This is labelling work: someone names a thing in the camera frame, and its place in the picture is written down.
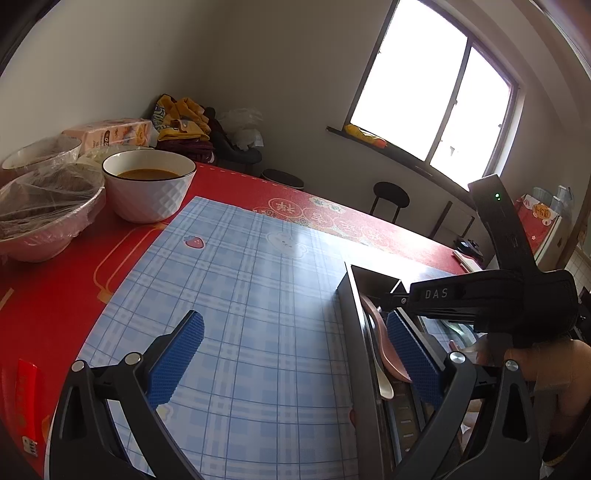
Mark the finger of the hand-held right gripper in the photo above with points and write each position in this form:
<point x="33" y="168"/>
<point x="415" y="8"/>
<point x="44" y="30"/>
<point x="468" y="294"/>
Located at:
<point x="408" y="302"/>

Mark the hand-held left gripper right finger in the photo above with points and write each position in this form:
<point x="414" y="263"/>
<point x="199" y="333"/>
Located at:
<point x="413" y="355"/>

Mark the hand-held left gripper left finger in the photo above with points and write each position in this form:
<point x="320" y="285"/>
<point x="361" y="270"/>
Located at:
<point x="178" y="357"/>

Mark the pink spoon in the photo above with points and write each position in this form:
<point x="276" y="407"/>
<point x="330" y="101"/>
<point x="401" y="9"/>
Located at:
<point x="385" y="341"/>

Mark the white spoon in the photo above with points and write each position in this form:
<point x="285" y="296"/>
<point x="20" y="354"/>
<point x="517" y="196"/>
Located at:
<point x="384" y="383"/>

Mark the metal utensil tray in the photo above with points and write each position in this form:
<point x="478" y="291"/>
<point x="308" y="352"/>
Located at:
<point x="364" y="350"/>

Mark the person's right hand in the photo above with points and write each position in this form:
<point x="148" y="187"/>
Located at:
<point x="563" y="392"/>

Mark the white notebook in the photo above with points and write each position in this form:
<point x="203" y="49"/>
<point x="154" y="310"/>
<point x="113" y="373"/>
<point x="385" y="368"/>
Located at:
<point x="471" y="264"/>

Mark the white refrigerator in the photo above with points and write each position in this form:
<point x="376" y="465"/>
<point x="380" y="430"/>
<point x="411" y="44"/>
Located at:
<point x="554" y="244"/>

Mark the black rice cooker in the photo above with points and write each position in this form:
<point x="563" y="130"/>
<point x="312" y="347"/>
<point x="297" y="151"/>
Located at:
<point x="471" y="247"/>

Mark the red printed cloth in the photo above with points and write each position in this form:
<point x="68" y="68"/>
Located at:
<point x="538" y="221"/>

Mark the clear containers on refrigerator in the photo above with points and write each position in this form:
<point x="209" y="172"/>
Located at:
<point x="554" y="196"/>

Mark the black round stool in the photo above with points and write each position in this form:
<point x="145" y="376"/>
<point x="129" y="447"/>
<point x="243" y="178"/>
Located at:
<point x="391" y="196"/>

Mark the flat red packet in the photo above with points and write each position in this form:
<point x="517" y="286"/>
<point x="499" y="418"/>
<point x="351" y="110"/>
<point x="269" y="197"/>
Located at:
<point x="30" y="401"/>

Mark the white bowl with soup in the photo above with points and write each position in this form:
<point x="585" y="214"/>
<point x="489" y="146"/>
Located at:
<point x="147" y="194"/>

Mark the yellow toy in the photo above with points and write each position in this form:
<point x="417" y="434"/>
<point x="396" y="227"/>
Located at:
<point x="364" y="134"/>

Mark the large plastic-wrapped bowl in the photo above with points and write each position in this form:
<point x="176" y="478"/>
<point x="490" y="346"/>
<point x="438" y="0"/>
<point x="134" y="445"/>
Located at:
<point x="46" y="217"/>

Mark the dark armchair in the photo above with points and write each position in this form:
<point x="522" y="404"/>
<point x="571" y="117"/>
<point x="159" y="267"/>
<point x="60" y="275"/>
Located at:
<point x="235" y="157"/>

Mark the plastic-wrapped food dish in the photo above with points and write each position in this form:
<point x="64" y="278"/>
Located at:
<point x="97" y="154"/>

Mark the window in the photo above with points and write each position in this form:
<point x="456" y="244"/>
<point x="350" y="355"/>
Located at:
<point x="415" y="83"/>

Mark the pile of clothes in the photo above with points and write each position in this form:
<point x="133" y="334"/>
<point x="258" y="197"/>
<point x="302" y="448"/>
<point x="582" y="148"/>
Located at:
<point x="182" y="124"/>

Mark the tissue pack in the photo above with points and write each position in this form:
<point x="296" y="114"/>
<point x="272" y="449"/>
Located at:
<point x="111" y="134"/>

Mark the white plastic bag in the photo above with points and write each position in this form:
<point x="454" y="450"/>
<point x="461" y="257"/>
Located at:
<point x="242" y="127"/>

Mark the small plastic-wrapped bowl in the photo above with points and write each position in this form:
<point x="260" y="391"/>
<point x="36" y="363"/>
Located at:
<point x="41" y="154"/>

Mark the dark frame chair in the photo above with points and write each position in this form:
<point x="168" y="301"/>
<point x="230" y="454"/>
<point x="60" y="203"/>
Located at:
<point x="443" y="221"/>

